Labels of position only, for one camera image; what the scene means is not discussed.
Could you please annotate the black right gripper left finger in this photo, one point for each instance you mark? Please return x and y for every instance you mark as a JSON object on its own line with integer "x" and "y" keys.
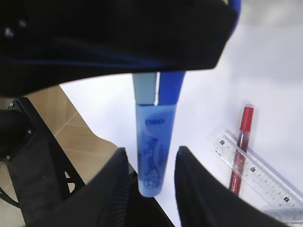
{"x": 103, "y": 202}

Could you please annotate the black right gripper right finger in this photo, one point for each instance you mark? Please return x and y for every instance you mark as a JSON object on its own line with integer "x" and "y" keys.
{"x": 203, "y": 201}

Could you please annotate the clear plastic ruler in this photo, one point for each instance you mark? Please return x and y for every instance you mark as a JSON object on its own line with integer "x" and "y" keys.
{"x": 262, "y": 186}

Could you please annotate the blue safety scissors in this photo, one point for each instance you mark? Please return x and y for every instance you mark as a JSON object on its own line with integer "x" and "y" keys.
{"x": 164, "y": 39}

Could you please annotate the red glitter marker pen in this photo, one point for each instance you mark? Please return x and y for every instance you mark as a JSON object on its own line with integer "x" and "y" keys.
{"x": 242, "y": 143}

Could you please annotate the blue glitter marker pen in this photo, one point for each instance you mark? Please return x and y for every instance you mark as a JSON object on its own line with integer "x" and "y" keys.
{"x": 288, "y": 216}

